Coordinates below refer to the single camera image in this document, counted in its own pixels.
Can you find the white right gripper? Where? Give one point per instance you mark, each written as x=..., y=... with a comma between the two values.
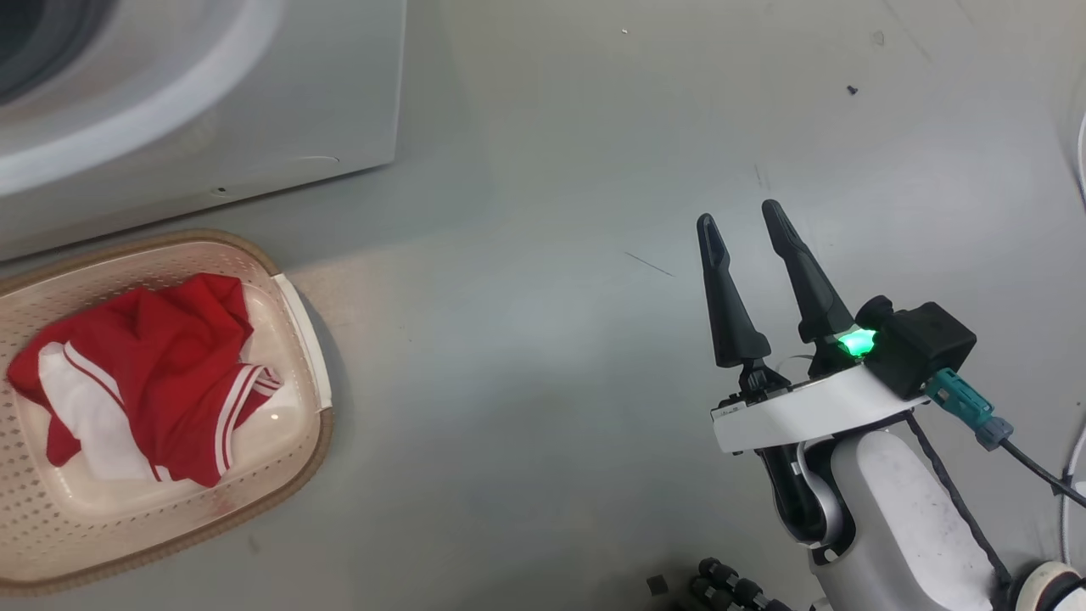
x=806, y=416

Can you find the red and white garment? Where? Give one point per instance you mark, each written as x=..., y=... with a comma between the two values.
x=170, y=348

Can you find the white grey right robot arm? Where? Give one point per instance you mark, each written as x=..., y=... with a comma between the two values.
x=899, y=526

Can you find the cream perforated laundry basket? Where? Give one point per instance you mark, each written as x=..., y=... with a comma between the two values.
x=280, y=475

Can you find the white front-load washing machine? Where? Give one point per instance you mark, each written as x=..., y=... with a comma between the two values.
x=254, y=102

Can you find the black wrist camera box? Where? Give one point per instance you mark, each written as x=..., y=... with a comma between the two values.
x=920, y=344

